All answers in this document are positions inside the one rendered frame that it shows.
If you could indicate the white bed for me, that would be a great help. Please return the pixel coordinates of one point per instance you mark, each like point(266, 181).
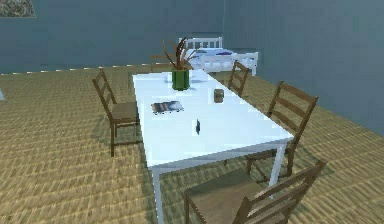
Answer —
point(221, 56)

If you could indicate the white dining table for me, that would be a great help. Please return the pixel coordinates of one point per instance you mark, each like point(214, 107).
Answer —
point(213, 130)

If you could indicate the small olive cup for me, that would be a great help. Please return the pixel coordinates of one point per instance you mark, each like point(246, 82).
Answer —
point(218, 95)

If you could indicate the house plant in green pot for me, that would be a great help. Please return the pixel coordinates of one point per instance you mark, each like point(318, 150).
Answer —
point(180, 78)

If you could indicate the grey flat book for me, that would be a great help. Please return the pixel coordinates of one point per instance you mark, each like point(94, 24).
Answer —
point(167, 107)

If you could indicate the small black object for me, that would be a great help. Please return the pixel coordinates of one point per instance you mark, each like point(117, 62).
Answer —
point(198, 127)

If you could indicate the framed wall picture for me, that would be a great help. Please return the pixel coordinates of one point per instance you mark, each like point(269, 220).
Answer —
point(16, 8)

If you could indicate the brown wooden chair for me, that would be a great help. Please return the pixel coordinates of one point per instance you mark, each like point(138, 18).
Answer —
point(290, 113)
point(233, 200)
point(238, 78)
point(116, 111)

